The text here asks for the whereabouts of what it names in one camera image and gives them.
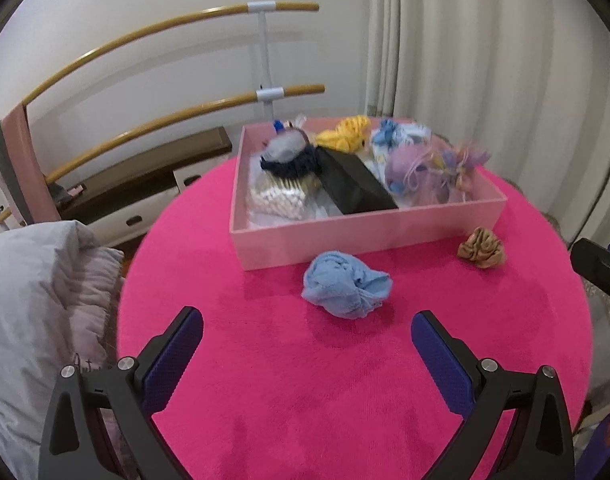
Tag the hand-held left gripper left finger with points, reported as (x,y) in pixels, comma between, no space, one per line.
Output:
(172,360)

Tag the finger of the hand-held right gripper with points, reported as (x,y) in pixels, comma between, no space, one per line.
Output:
(597,265)

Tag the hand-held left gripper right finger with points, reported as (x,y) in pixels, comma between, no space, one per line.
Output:
(442,360)

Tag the pink cardboard box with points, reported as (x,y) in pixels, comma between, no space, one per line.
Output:
(360,240)

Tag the pink face mask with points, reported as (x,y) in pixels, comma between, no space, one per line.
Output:
(415,170)

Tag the bag of cotton swabs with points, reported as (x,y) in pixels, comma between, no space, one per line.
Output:
(280,197)

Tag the black soft case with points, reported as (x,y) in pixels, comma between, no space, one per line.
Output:
(355,185)

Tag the navy knitted scrunchie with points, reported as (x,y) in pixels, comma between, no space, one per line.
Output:
(295,167)

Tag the yellow scrunchie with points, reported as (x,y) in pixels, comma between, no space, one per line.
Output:
(345,135)

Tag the mauve headband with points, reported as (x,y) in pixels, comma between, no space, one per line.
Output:
(300,134)

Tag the tan satin scrunchie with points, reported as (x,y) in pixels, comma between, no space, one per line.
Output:
(480,247)

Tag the white storage box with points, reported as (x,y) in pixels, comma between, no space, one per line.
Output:
(130,220)
(187,180)

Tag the lilac mesh pouch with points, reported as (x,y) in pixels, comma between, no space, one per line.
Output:
(462,165)

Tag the purple cloth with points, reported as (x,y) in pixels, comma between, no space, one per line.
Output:
(602,450)

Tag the low white drawer bench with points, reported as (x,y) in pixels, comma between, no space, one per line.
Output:
(135,180)

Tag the white blue printed cloth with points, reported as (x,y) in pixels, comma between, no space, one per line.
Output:
(395,132)

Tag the cream curtain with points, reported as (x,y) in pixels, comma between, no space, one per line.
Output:
(485,60)

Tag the pink padded panel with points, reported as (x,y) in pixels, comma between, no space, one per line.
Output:
(25,160)

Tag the royal blue cloth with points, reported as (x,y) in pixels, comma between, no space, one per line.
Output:
(278,125)

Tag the wooden barre rail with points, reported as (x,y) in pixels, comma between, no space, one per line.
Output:
(150,35)
(185,112)

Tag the white barre post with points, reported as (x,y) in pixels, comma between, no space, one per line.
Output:
(265,50)

